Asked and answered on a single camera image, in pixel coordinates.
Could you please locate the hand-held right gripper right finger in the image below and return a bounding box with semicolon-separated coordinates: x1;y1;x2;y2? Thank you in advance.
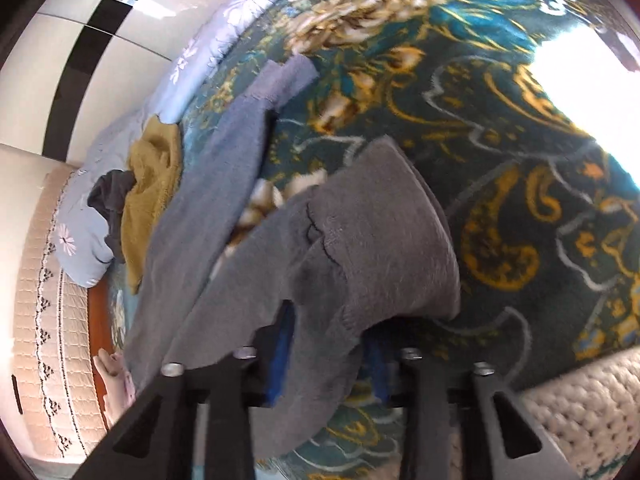
362;340;583;480

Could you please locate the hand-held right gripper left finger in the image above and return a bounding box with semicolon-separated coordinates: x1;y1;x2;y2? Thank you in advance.
72;305;296;480

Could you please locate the light blue floral pillow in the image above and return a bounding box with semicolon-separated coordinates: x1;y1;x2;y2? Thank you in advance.
54;170;116;288

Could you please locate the wooden bed frame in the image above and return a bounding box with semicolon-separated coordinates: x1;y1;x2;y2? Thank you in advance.
87;277;118;431

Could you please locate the dark garment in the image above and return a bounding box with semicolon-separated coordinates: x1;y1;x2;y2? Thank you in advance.
87;170;136;263

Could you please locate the teal floral blanket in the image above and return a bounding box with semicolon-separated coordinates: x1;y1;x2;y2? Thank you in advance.
107;0;640;480

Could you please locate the mustard yellow knit sweater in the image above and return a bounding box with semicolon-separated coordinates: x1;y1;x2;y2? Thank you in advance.
120;116;183;296

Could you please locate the white quilted mattress pad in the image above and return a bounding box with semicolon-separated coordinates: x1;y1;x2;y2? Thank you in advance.
445;345;640;480

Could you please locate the light blue floral duvet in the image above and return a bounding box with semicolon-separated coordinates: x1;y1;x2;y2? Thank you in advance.
92;0;281;171

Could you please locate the beige quilted headboard cover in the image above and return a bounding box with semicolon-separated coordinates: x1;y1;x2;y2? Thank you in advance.
12;162;108;463

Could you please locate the grey sweater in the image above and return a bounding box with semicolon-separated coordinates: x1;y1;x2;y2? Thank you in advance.
122;55;461;461

